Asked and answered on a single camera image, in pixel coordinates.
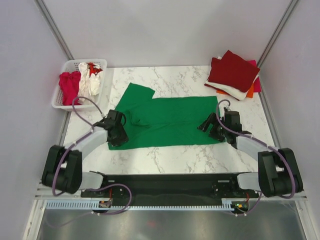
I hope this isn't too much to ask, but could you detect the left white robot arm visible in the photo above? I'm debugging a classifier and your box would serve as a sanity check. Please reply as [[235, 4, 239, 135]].
[[41, 114, 129, 197]]

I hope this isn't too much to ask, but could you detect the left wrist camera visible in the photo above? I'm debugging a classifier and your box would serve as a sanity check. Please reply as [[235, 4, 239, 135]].
[[105, 109, 127, 126]]

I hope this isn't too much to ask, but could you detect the white slotted cable duct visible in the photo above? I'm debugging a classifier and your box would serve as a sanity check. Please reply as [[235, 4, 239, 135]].
[[45, 198, 248, 211]]

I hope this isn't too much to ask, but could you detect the crumpled red t-shirt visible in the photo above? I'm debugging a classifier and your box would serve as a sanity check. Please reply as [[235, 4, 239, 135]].
[[87, 62, 103, 76]]

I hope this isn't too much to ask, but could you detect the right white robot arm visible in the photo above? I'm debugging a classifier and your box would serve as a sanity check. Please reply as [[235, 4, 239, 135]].
[[197, 111, 304, 198]]

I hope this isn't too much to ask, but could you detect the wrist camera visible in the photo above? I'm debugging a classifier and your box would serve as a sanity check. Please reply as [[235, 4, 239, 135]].
[[105, 109, 127, 126], [224, 107, 242, 132]]

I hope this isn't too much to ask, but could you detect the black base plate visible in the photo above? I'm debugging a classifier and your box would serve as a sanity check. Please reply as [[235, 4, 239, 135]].
[[81, 173, 259, 205]]

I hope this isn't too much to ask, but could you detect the right aluminium corner post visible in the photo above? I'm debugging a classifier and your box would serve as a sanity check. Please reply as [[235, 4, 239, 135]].
[[257, 0, 300, 68]]

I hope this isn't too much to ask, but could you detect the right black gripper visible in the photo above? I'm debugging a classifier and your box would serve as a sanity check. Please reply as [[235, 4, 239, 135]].
[[197, 112, 229, 143]]

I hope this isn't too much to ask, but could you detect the white plastic laundry basket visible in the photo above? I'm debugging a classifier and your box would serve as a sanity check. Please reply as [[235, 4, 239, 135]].
[[51, 58, 107, 112]]

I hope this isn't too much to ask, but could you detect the folded pink t-shirt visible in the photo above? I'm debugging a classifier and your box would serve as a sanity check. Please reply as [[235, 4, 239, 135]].
[[248, 60, 262, 93]]

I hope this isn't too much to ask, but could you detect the folded dark red t-shirt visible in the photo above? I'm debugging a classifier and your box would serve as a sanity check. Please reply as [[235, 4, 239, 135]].
[[208, 50, 260, 93]]

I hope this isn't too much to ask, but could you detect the folded white t-shirt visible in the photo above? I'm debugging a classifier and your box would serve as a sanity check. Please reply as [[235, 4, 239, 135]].
[[204, 56, 259, 102]]

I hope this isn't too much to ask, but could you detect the aluminium corner post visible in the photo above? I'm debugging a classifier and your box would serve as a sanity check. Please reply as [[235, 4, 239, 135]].
[[34, 0, 74, 60], [257, 0, 300, 68]]

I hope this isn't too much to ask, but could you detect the left aluminium corner post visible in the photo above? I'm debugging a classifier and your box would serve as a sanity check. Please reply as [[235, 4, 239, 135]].
[[34, 0, 74, 60]]

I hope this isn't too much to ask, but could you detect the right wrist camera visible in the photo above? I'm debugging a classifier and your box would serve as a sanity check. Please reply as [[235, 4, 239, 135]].
[[224, 107, 242, 132]]

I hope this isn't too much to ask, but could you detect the green t-shirt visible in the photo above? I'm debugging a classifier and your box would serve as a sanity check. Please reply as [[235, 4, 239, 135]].
[[108, 83, 218, 151]]

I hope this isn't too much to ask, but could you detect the folded orange t-shirt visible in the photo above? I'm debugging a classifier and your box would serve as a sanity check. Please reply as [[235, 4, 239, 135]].
[[216, 84, 254, 101]]

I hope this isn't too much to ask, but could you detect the crumpled white t-shirt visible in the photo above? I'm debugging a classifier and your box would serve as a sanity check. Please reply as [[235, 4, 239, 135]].
[[78, 62, 104, 105]]

